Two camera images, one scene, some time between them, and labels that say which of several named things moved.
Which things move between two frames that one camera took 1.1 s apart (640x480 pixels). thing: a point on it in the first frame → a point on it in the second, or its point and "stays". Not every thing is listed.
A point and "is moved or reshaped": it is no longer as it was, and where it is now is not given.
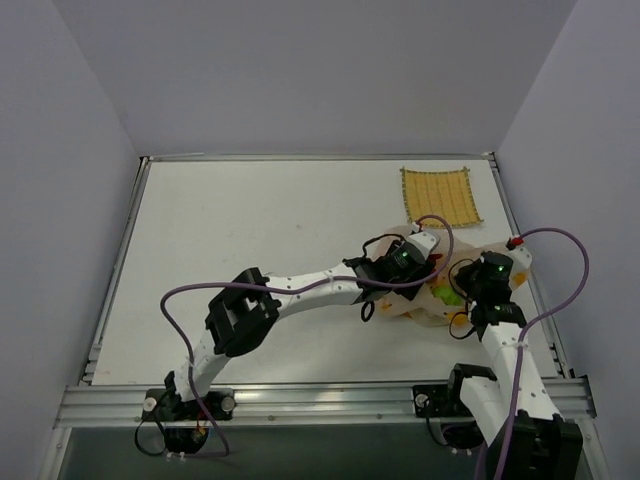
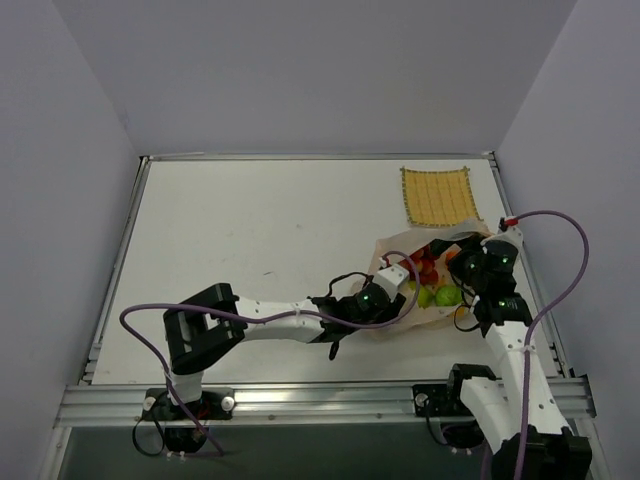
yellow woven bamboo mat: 446,195 stays
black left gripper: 417,270 → 396,300
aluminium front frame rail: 302,404 stays
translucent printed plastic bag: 442,305 is moved or reshaped
